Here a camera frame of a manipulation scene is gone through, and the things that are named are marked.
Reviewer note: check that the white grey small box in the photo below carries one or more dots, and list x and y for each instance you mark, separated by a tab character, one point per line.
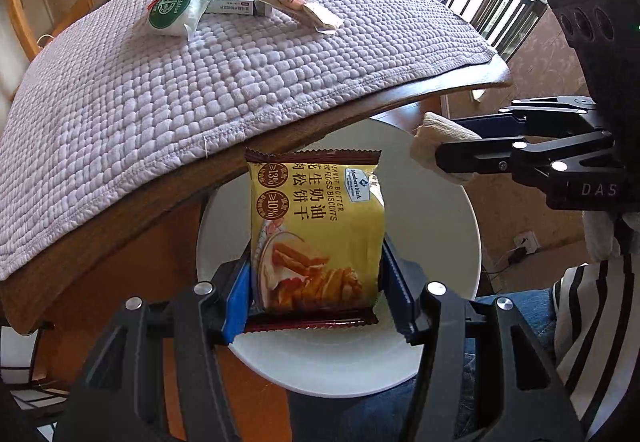
254	8

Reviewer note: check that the white green round packet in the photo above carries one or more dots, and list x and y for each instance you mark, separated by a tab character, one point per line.
176	18

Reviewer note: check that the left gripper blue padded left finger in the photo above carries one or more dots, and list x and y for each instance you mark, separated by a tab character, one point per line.
120	393

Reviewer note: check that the pink sponge packet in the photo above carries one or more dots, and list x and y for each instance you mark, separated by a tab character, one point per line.
308	13

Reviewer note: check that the striped sleeve forearm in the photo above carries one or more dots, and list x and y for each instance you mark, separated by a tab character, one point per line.
596	346

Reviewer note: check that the lavender quilted mat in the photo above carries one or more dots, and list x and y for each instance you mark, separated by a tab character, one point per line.
109	106

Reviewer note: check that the white wall socket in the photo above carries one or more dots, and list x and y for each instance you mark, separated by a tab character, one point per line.
527	240

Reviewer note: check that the white gloved right hand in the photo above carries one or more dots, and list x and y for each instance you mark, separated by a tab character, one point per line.
600	238

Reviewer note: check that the yellow biscuit snack packet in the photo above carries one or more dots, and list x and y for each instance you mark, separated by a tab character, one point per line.
317	224

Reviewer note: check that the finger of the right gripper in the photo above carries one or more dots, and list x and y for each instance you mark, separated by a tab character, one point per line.
481	156
494	125

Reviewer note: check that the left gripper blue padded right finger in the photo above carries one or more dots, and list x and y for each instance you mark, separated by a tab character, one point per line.
518	395

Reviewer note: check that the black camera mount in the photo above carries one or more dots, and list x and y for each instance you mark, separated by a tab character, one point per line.
605	37

